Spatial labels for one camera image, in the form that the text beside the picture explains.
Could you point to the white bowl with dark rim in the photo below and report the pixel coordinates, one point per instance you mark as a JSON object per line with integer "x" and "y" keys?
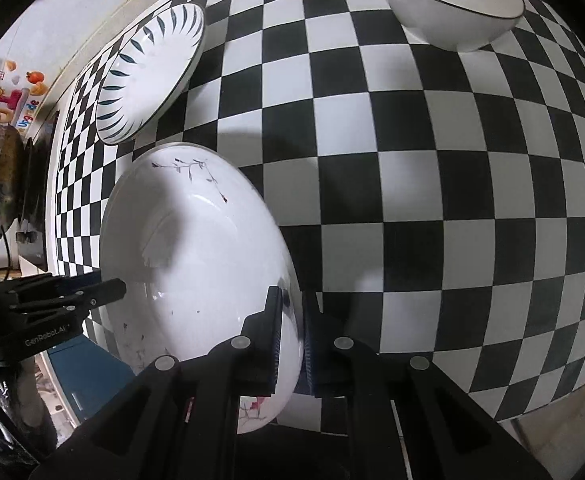
{"x": 458, "y": 25}

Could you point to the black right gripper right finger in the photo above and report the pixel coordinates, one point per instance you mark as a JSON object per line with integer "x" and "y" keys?
{"x": 326, "y": 350}

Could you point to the colourful wall sticker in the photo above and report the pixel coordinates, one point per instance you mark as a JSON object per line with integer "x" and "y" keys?
{"x": 21, "y": 95}

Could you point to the black white checkered tablecloth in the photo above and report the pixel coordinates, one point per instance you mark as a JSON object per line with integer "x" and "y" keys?
{"x": 434, "y": 199}

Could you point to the white plate with branch motif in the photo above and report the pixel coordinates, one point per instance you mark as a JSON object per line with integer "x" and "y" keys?
{"x": 197, "y": 249}

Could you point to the white plate with blue leaves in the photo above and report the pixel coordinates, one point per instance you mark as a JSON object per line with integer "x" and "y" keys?
{"x": 149, "y": 72}

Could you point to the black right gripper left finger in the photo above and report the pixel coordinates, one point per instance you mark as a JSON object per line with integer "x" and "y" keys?
{"x": 252, "y": 356}

